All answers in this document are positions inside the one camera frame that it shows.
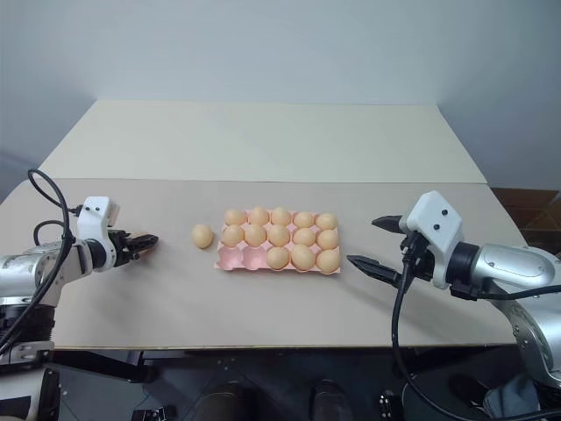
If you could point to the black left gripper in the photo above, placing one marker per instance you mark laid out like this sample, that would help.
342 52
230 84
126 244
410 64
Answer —
122 247

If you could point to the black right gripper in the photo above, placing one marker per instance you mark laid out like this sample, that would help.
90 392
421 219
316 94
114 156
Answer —
420 263

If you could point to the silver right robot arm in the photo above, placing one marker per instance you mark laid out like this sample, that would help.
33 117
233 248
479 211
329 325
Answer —
517 267

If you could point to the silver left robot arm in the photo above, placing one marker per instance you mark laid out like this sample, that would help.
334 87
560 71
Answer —
26 263

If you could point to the brown egg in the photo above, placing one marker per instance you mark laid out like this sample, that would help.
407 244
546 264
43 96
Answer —
328 261
258 215
304 219
304 237
202 236
328 239
279 234
235 216
326 220
302 257
280 216
278 258
233 234
255 234

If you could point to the pink egg carton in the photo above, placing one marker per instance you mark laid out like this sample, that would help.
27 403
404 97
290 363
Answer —
245 259

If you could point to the brown cardboard box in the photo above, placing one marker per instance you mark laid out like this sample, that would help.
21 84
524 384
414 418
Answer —
530 219

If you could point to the black block with white dots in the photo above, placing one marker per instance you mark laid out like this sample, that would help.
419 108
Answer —
149 414
385 405

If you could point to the white robot body shell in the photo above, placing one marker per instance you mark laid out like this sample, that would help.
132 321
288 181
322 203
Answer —
17 394

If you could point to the blue-grey cloth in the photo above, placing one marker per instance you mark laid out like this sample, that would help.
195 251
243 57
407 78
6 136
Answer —
515 397

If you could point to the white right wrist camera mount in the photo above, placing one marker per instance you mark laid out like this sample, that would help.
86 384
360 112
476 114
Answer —
434 232

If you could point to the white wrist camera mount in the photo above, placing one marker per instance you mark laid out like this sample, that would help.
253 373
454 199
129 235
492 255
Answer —
94 215
434 232

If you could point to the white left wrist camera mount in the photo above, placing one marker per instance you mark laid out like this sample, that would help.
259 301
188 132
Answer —
94 215

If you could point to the black table frame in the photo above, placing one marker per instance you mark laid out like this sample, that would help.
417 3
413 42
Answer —
109 368

